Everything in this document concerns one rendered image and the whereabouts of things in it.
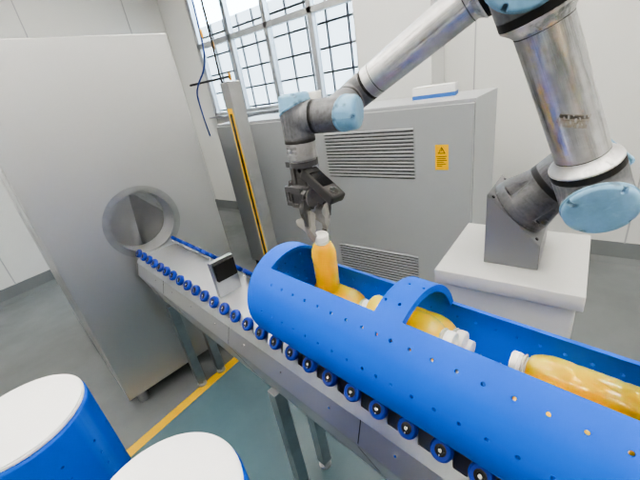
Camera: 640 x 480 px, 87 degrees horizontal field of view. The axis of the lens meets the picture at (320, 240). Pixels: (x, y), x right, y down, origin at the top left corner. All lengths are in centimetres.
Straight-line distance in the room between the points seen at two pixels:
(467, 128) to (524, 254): 120
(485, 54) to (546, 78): 262
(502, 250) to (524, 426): 48
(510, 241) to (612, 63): 240
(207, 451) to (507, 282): 74
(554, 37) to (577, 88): 9
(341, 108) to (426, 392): 57
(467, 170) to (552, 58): 146
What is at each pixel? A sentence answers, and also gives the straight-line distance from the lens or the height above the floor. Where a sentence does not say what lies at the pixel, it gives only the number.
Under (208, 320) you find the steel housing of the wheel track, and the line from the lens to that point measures 143.
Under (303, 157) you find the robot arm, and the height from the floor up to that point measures 149.
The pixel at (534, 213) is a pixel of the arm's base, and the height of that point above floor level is 129.
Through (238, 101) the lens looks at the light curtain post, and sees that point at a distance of 154.
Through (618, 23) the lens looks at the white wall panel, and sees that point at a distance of 323.
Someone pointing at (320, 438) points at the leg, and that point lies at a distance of 175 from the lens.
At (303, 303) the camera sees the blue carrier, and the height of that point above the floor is 118.
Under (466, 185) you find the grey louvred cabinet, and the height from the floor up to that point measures 99.
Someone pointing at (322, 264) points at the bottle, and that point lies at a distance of 93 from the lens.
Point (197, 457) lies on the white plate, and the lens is 80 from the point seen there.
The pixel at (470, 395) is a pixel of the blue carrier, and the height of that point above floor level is 117.
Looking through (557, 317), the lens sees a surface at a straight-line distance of 96.
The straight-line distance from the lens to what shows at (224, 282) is 142.
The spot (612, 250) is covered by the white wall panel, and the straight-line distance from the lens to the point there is 358.
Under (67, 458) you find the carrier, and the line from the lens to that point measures 109.
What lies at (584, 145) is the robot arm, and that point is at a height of 148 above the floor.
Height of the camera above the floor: 164
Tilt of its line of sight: 25 degrees down
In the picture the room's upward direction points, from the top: 10 degrees counter-clockwise
